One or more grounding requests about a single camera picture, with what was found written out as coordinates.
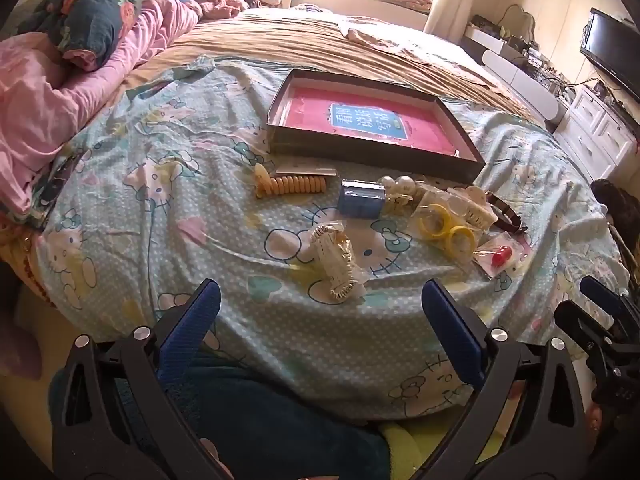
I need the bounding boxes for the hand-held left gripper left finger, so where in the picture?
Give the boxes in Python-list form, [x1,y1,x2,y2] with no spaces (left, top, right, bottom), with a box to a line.
[50,278,223,480]

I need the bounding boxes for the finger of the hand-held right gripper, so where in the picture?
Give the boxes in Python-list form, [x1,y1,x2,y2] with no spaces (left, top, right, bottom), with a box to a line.
[554,300,617,357]
[580,275,640,317]

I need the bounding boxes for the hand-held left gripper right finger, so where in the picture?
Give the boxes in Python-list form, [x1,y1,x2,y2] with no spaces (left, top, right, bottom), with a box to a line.
[421,279,588,480]

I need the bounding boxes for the bagged red cherry earrings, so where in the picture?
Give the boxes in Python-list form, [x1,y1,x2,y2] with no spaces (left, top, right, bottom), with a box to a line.
[472,237,534,279]

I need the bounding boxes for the bagged yellow hoop rings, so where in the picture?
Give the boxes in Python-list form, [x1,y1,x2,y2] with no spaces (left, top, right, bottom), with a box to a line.
[407,195,488,264]

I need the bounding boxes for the white hair claw clip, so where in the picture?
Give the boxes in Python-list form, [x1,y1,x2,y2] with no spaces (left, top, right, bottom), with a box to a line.
[450,185,497,231]

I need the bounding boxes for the bagged dark brown bracelet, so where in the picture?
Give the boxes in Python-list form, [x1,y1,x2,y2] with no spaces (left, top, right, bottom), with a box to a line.
[485,191,530,235]

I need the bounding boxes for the bagged cream spiral hair ties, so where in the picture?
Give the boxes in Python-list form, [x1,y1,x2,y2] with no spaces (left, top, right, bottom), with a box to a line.
[307,222,371,304]

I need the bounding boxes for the pearl hair clip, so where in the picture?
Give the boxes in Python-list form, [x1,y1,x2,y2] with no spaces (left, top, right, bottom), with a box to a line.
[377,175,419,216]

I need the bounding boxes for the small blue box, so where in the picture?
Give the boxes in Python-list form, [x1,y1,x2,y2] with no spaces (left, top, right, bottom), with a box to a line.
[338,178,385,219]

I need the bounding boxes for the orange spiral hair tie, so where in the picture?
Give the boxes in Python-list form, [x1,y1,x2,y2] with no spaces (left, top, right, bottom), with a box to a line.
[254,162,327,199]

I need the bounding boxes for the shallow dark cardboard box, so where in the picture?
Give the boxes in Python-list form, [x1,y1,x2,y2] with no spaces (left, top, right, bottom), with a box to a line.
[266,68,487,184]

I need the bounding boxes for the person's right hand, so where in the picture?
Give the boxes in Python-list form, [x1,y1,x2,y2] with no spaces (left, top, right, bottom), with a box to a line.
[584,402,609,456]

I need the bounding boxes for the dark furry object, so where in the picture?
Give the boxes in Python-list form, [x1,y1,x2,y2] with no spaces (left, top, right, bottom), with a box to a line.
[590,178,640,281]

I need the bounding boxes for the yellow green cloth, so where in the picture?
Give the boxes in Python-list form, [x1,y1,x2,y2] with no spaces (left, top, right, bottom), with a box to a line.
[382,407,501,480]

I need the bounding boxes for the dark teal trousers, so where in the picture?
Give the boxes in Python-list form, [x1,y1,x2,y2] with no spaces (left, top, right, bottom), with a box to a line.
[50,350,392,480]

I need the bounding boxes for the light blue cartoon cat bedsheet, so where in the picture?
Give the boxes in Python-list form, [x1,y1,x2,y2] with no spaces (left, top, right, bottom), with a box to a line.
[27,55,632,421]

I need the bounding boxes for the white drawer cabinet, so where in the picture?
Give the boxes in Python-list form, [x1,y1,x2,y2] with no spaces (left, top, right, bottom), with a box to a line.
[552,85,640,182]

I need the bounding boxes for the dark printed cloth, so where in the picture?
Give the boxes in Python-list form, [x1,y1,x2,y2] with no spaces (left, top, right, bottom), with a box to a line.
[31,152,83,231]

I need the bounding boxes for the white vanity desk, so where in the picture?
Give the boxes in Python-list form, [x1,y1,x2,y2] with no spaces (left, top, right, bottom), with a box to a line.
[460,25,571,127]

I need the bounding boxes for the black television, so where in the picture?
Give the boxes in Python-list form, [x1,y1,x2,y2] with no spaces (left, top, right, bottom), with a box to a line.
[580,8,640,107]

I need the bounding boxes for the pink duvet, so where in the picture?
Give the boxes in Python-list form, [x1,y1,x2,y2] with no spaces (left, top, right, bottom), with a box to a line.
[0,0,203,217]

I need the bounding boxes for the wavy edged mirror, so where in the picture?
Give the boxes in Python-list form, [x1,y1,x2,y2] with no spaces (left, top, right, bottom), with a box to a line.
[502,4,537,46]

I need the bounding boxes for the pale floral cloth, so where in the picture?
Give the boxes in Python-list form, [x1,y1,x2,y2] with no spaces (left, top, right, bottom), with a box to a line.
[340,15,482,70]

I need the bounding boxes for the tan blanket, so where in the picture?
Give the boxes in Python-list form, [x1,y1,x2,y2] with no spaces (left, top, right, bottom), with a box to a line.
[135,7,547,126]

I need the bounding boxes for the dark blue floral pillow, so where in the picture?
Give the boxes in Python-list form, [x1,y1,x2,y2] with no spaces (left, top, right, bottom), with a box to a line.
[20,0,147,72]

